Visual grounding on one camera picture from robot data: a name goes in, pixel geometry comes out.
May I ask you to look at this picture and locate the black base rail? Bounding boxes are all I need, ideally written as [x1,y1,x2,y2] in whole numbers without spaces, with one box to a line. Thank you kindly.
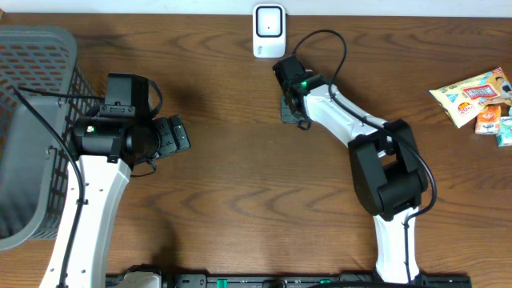
[105,272,473,288]

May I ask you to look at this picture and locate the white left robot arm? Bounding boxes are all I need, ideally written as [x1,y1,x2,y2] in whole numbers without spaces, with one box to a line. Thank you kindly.
[41,115,190,287]

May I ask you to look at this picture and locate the grey plastic basket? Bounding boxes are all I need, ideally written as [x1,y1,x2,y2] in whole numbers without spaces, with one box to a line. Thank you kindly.
[1,26,98,250]

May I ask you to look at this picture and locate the white barcode scanner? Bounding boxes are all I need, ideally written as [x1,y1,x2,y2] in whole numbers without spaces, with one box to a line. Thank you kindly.
[253,3,286,58]

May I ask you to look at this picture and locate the green tissue pack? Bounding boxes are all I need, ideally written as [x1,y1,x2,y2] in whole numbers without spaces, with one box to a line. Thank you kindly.
[497,110,512,147]

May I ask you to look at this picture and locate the orange tissue pack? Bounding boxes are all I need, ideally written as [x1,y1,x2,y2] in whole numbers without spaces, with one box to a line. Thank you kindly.
[475,106,502,134]

